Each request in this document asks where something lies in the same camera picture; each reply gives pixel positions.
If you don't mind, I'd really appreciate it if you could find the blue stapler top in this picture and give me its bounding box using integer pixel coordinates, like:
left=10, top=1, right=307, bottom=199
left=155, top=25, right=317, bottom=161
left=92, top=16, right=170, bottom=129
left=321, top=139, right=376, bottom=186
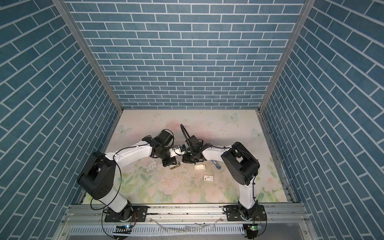
left=211, top=160, right=222, bottom=170

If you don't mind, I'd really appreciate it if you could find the beige stapler base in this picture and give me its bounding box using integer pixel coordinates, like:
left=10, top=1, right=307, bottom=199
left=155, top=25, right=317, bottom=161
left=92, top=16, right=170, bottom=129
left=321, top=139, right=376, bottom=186
left=170, top=162, right=181, bottom=170

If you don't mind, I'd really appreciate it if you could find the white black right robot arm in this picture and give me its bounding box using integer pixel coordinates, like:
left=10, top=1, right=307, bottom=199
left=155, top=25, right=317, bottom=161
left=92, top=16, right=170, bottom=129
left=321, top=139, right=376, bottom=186
left=183, top=136, right=260, bottom=221

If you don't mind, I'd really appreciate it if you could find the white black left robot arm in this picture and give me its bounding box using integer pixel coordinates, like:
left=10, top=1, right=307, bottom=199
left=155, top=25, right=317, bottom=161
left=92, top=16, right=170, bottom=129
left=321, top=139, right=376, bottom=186
left=77, top=129, right=177, bottom=220

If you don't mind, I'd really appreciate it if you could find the open staple box tray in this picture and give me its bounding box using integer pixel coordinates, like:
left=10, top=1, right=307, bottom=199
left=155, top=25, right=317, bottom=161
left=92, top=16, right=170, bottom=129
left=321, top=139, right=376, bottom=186
left=194, top=164, right=206, bottom=171

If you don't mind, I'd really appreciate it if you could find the white staple box sleeve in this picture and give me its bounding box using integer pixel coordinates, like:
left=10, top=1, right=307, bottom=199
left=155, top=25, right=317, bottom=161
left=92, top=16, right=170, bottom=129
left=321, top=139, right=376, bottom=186
left=203, top=175, right=214, bottom=182

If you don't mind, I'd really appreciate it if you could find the black corrugated cable conduit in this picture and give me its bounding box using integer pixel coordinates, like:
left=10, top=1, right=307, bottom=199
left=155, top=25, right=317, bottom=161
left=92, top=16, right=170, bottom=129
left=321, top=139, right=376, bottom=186
left=179, top=123, right=196, bottom=151

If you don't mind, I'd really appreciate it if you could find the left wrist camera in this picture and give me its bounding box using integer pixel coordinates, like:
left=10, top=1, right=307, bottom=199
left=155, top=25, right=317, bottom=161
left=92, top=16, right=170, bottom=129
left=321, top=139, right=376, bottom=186
left=169, top=145, right=187, bottom=158

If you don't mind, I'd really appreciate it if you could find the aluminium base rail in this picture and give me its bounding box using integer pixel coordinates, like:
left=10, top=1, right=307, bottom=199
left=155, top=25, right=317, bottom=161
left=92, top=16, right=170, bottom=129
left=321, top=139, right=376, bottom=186
left=54, top=203, right=317, bottom=240

